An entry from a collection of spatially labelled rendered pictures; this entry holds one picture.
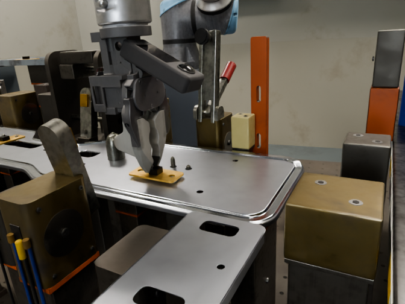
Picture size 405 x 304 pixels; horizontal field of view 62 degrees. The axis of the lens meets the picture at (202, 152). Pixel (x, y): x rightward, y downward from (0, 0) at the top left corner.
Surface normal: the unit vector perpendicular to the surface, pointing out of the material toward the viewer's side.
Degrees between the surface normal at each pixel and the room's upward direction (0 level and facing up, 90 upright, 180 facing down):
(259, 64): 90
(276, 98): 90
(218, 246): 0
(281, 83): 90
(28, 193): 0
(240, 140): 90
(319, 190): 0
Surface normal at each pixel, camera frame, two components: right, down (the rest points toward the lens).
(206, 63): -0.47, 0.17
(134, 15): 0.50, 0.25
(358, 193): -0.06, -0.94
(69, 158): 0.88, 0.11
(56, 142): -0.44, 0.51
